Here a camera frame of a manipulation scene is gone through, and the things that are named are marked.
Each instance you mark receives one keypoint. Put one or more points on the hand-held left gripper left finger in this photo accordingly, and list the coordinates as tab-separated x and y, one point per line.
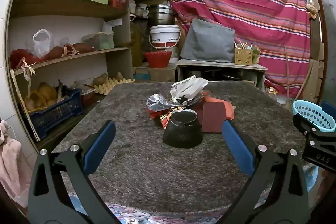
101	145

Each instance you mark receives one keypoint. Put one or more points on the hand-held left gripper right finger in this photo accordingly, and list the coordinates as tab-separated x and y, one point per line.
237	147

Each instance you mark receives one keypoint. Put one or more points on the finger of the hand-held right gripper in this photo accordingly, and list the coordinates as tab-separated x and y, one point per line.
329	108
302	123

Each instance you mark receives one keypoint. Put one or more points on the light blue plastic basket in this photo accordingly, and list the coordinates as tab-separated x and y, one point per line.
309	111

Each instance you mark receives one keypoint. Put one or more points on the orange snack packet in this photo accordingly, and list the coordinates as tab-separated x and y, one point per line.
163	120

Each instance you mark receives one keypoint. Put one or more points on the clear printed plastic bag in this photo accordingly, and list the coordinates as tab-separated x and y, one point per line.
187	88

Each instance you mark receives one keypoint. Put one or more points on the stack of cardboard boxes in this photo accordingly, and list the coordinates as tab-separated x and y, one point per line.
316	74

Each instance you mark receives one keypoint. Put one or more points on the maroon scouring pad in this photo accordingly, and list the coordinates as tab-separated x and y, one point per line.
213	117

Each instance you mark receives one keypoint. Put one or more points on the cooking oil bottle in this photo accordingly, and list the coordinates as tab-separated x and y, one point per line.
272	90

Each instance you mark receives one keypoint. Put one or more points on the small red tub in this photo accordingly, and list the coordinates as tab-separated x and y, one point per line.
88	98

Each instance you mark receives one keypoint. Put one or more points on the wooden stick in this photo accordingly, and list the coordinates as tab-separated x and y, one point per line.
287	74

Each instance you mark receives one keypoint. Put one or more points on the grey shaggy mat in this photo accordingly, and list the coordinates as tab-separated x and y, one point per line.
147	168

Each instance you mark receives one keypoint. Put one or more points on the dark blue plastic crate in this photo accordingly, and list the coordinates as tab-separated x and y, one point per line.
56	113

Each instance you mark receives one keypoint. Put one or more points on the black ribbed cup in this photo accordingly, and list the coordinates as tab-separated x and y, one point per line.
182	132

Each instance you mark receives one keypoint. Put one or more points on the egg carton tray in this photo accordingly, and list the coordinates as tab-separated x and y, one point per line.
113	86

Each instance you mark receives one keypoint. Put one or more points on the silver foil bag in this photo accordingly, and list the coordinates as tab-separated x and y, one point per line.
157	102

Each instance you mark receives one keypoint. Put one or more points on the pile of potatoes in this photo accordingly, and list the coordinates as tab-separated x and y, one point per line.
44	95

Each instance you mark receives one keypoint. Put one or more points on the green leafy vegetables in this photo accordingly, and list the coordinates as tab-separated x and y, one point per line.
256	54

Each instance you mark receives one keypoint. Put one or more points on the wooden shelf rack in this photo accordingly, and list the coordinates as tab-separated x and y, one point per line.
220	66

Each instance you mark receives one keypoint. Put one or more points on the wooden utensil holder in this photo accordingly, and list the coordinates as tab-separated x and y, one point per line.
243	56

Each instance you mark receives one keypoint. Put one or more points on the pink towel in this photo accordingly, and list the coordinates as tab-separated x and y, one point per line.
11	166

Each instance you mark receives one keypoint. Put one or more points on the brown cardboard box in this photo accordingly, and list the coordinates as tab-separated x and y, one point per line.
162	74

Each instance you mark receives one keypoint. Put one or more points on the sweet potato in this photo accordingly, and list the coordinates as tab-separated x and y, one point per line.
80	48
55	52

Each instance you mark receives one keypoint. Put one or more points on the red plastic basket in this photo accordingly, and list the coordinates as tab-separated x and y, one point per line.
158	59

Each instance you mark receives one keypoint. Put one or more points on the clear plastic container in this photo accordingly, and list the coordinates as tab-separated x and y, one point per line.
101	40

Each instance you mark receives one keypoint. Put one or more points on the yellow oil jug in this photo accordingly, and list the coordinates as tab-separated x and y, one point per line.
136	45

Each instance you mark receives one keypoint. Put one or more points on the grey cloth cover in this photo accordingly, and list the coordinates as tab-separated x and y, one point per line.
207	41

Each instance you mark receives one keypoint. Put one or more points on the red mesh bag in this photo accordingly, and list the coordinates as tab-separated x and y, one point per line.
21	58

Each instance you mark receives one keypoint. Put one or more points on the white plastic bag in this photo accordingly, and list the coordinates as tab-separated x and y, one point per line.
42	41

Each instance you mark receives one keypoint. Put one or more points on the white plastic bucket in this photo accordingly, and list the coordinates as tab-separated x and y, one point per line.
164	36

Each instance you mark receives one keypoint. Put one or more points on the wooden shelf unit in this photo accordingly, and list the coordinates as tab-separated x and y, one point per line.
65	10

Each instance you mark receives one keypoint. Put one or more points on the steel pot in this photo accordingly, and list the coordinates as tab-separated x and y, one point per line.
160	15

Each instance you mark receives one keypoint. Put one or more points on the small red basket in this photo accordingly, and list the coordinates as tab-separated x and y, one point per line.
118	1

